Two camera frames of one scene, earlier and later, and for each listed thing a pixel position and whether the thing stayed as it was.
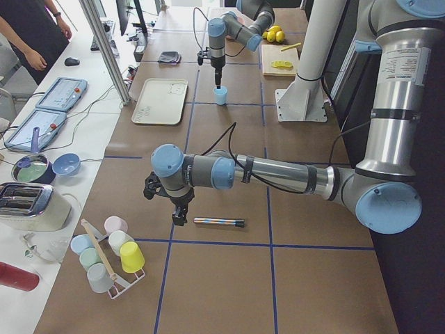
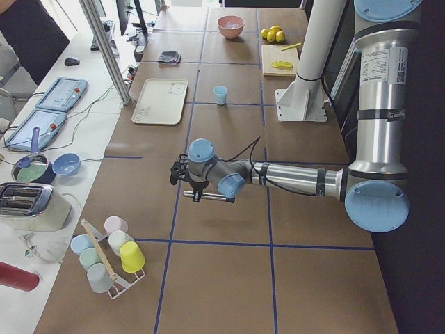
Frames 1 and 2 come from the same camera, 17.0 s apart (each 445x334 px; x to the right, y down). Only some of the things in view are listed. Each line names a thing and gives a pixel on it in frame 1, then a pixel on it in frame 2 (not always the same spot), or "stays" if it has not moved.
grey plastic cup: x=99 y=278 stays
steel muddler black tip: x=238 y=223 → x=212 y=196
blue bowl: x=67 y=164 stays
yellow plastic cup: x=132 y=257 stays
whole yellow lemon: x=279 y=36 stays
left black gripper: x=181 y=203 → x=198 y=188
